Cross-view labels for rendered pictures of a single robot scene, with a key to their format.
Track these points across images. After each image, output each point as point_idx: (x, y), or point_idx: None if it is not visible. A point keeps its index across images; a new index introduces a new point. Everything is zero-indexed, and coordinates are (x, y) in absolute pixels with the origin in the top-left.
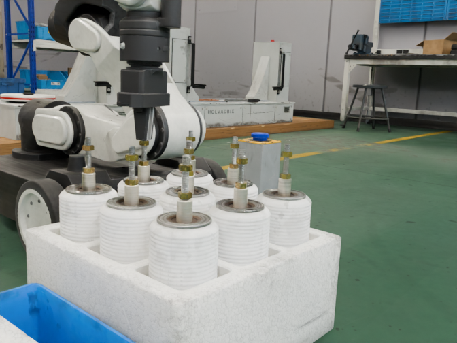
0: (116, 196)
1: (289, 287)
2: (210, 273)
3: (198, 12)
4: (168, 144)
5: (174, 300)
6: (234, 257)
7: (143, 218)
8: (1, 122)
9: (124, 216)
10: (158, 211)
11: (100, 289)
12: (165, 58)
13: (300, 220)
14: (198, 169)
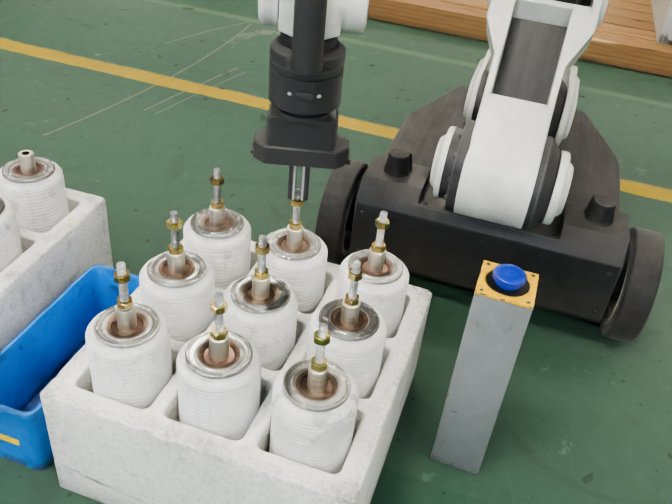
0: (224, 247)
1: (218, 483)
2: (115, 393)
3: None
4: (457, 203)
5: (47, 386)
6: (178, 400)
7: (150, 294)
8: (662, 6)
9: (140, 279)
10: (172, 297)
11: None
12: (301, 109)
13: (288, 431)
14: (593, 253)
